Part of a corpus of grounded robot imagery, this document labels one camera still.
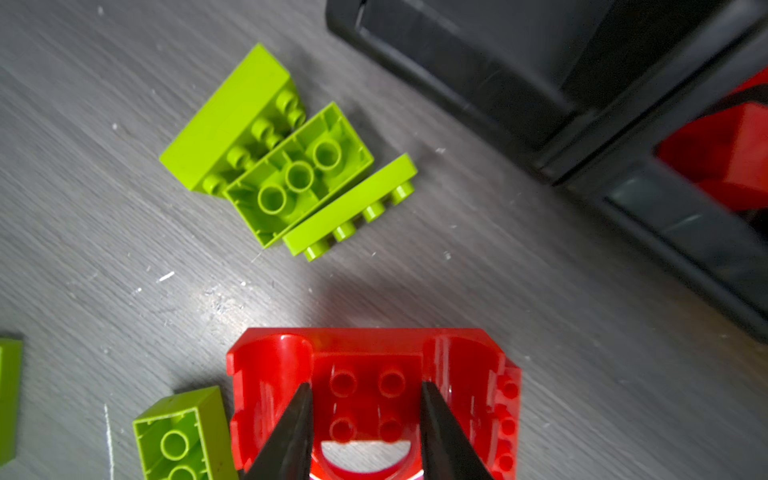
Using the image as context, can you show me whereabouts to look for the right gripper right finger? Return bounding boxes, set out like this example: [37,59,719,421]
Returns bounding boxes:
[420,381,492,480]

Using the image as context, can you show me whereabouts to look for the green lego brick front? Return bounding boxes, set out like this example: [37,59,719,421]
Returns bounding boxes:
[1,338,23,466]

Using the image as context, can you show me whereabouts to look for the left black bin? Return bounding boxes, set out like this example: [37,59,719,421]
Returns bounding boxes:
[325,0,757,184]

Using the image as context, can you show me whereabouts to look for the black bin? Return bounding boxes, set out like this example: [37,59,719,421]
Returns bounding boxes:
[560,21,767,343]
[325,0,757,184]

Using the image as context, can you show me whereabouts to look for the small red lego brick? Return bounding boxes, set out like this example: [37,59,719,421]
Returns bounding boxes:
[656,70,767,211]

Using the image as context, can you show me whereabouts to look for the green lego brick cluster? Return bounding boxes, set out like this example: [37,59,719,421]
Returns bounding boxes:
[159,44,418,262]

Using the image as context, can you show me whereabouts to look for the middle black bin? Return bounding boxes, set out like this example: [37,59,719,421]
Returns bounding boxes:
[560,21,767,343]

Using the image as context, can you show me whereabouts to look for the red lego arch piece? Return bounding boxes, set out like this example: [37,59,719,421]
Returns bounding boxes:
[227,328,522,479]

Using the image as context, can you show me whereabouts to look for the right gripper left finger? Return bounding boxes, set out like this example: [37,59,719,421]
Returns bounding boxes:
[244,383,314,480]

